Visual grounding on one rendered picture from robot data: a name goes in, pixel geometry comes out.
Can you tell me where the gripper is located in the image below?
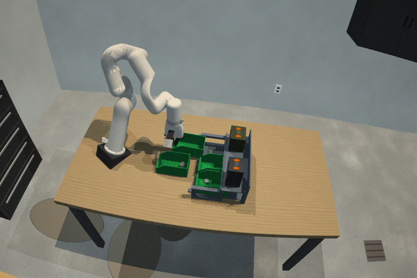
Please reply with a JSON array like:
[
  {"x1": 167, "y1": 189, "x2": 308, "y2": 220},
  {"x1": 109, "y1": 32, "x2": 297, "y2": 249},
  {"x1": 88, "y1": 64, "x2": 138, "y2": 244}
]
[{"x1": 164, "y1": 120, "x2": 185, "y2": 146}]

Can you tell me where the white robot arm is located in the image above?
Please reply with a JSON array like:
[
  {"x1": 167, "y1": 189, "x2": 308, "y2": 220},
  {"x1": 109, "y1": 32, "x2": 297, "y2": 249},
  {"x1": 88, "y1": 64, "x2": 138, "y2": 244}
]
[{"x1": 101, "y1": 44, "x2": 184, "y2": 155}]

